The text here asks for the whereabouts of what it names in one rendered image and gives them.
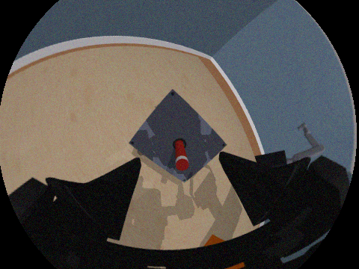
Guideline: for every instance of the dark red peg with white band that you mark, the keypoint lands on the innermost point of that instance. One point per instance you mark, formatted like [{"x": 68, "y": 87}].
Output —
[{"x": 181, "y": 158}]

